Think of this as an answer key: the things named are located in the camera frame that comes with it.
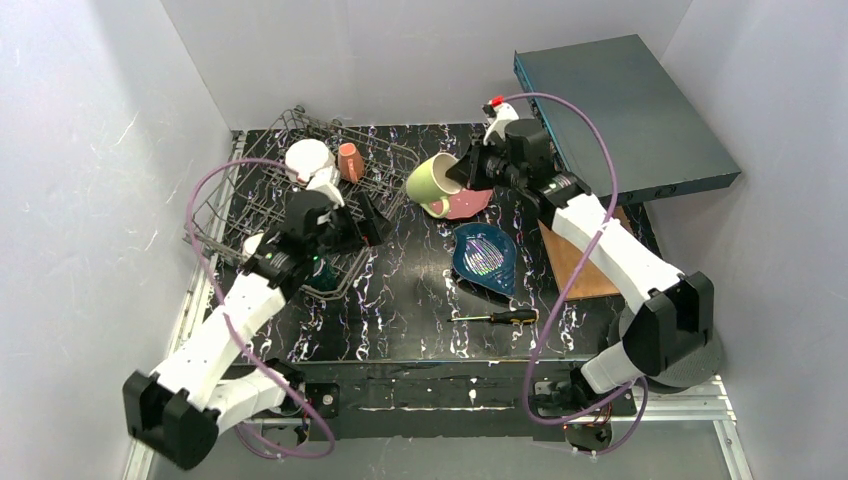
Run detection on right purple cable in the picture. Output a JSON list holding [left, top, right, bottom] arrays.
[[503, 92, 651, 458]]

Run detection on wooden board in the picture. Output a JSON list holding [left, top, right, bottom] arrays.
[[537, 205, 658, 303]]

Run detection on pink dotted plate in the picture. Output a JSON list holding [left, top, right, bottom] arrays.
[[446, 189, 494, 220]]

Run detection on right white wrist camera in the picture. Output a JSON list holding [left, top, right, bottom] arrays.
[[482, 96, 520, 147]]

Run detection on gold-rimmed small bowl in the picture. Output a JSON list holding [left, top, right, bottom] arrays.
[[242, 233, 263, 259]]

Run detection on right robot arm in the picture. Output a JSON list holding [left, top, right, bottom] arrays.
[[445, 119, 714, 413]]

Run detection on pink small cup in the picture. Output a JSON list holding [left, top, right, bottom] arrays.
[[337, 142, 365, 184]]

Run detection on grey wire dish rack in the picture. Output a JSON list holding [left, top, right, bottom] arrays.
[[185, 106, 420, 270]]

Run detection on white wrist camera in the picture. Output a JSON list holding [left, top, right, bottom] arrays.
[[306, 166, 345, 207], [482, 96, 520, 147]]

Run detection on blue leaf-shaped plate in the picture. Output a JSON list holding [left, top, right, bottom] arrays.
[[452, 222, 517, 297]]

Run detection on dark green cup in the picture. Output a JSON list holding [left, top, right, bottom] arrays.
[[305, 257, 339, 294]]

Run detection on light green mug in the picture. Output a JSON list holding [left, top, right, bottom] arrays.
[[406, 152, 463, 218]]

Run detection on black yellow screwdriver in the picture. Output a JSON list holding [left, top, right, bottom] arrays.
[[448, 309, 539, 325]]

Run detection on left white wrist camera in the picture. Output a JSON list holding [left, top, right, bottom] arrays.
[[306, 166, 345, 207]]

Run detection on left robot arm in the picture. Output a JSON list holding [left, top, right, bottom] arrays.
[[122, 186, 389, 470]]

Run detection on teal metal case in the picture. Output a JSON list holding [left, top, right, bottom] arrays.
[[513, 34, 741, 205]]

